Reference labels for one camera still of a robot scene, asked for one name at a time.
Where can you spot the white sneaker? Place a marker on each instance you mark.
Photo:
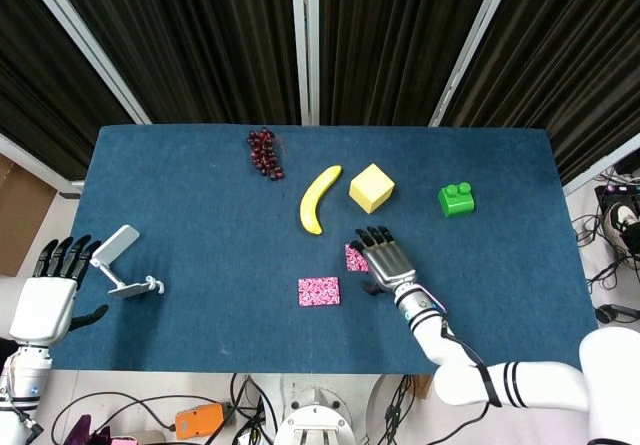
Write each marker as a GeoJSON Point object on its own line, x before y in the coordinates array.
{"type": "Point", "coordinates": [620, 215]}

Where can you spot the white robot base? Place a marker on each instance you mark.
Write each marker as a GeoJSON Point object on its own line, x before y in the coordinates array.
{"type": "Point", "coordinates": [320, 415]}

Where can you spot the white folding phone stand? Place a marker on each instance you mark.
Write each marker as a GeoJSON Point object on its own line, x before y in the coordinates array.
{"type": "Point", "coordinates": [115, 245]}

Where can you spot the orange handheld device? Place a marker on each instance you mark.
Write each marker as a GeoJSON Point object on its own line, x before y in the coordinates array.
{"type": "Point", "coordinates": [199, 420]}

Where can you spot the yellow cube block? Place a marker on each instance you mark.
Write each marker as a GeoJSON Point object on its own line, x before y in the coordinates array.
{"type": "Point", "coordinates": [371, 187]}

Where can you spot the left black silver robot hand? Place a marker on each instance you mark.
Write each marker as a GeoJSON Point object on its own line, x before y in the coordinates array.
{"type": "Point", "coordinates": [42, 310]}

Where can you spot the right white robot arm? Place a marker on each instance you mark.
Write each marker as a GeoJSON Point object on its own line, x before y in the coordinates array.
{"type": "Point", "coordinates": [530, 382]}

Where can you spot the dark red grape bunch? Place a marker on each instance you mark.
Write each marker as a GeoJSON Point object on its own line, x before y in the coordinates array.
{"type": "Point", "coordinates": [264, 155]}

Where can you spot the purple bag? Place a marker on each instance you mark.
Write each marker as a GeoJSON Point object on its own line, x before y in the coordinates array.
{"type": "Point", "coordinates": [82, 432]}

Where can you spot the brown cardboard box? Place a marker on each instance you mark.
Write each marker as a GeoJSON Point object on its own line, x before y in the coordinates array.
{"type": "Point", "coordinates": [22, 215]}

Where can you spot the yellow banana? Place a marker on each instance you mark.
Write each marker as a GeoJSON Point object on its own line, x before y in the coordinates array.
{"type": "Point", "coordinates": [315, 200]}

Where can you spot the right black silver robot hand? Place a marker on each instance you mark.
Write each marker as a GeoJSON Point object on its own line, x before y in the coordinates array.
{"type": "Point", "coordinates": [390, 265]}

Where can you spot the black pleated curtain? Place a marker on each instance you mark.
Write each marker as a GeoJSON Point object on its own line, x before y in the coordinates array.
{"type": "Point", "coordinates": [395, 40]}
{"type": "Point", "coordinates": [565, 55]}
{"type": "Point", "coordinates": [200, 40]}
{"type": "Point", "coordinates": [50, 90]}

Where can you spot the pink patterned rectangular block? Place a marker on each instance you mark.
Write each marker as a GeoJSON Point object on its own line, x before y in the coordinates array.
{"type": "Point", "coordinates": [319, 291]}
{"type": "Point", "coordinates": [354, 261]}

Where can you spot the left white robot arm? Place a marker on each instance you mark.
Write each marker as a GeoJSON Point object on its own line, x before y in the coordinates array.
{"type": "Point", "coordinates": [25, 370]}

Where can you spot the black floor device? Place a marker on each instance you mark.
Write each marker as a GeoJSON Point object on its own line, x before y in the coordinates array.
{"type": "Point", "coordinates": [612, 311]}

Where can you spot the green toy brick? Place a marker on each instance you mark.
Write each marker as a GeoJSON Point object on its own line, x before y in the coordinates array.
{"type": "Point", "coordinates": [456, 202]}

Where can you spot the white frame post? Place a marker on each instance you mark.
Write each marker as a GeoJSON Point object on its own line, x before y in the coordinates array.
{"type": "Point", "coordinates": [605, 160]}
{"type": "Point", "coordinates": [305, 40]}
{"type": "Point", "coordinates": [35, 162]}
{"type": "Point", "coordinates": [85, 40]}
{"type": "Point", "coordinates": [472, 50]}

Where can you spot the blue table cloth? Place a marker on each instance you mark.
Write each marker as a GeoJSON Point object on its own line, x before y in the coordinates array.
{"type": "Point", "coordinates": [225, 240]}

